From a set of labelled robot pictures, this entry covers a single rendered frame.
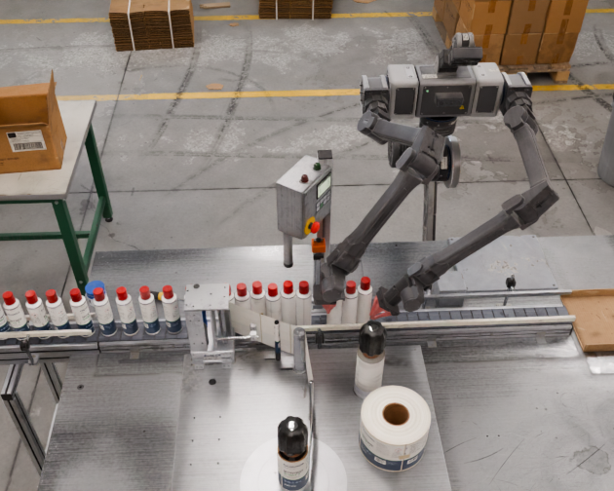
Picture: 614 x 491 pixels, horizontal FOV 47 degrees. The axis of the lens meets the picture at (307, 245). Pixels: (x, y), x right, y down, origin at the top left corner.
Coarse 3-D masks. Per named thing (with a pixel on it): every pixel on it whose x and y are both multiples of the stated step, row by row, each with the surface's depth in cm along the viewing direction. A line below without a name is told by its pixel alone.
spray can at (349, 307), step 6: (348, 282) 236; (354, 282) 236; (348, 288) 235; (354, 288) 235; (348, 294) 237; (354, 294) 237; (342, 300) 241; (348, 300) 237; (354, 300) 237; (342, 306) 242; (348, 306) 239; (354, 306) 239; (342, 312) 243; (348, 312) 241; (354, 312) 242; (342, 318) 245; (348, 318) 243; (354, 318) 244
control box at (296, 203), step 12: (300, 168) 217; (312, 168) 217; (324, 168) 217; (288, 180) 212; (312, 180) 212; (276, 192) 214; (288, 192) 211; (300, 192) 208; (312, 192) 213; (288, 204) 214; (300, 204) 211; (312, 204) 216; (288, 216) 217; (300, 216) 214; (312, 216) 219; (324, 216) 227; (288, 228) 221; (300, 228) 218
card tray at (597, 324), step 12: (600, 288) 263; (612, 288) 263; (564, 300) 264; (576, 300) 264; (588, 300) 264; (600, 300) 264; (612, 300) 264; (576, 312) 260; (588, 312) 260; (600, 312) 260; (612, 312) 260; (576, 324) 255; (588, 324) 255; (600, 324) 255; (612, 324) 255; (588, 336) 251; (600, 336) 251; (612, 336) 251; (588, 348) 245; (600, 348) 246; (612, 348) 246
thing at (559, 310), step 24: (408, 312) 253; (432, 312) 253; (456, 312) 253; (480, 312) 253; (504, 312) 253; (528, 312) 253; (552, 312) 253; (120, 336) 245; (144, 336) 245; (168, 336) 245
